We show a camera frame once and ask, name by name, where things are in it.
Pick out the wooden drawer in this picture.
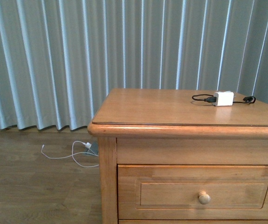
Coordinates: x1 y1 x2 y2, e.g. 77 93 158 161
118 220 268 224
117 165 268 220

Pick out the open floor outlet box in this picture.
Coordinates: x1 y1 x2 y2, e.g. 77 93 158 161
85 141 99 156

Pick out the wooden nightstand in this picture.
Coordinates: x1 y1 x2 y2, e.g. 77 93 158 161
88 89 268 224

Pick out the white power adapter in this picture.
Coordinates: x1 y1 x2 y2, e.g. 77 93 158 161
213 91 234 106

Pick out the light green curtain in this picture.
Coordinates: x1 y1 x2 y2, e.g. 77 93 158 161
0 0 268 129

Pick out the white charging cable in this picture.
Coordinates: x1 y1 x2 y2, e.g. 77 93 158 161
41 140 100 168

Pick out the white wall plug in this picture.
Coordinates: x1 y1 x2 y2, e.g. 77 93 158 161
83 142 92 148

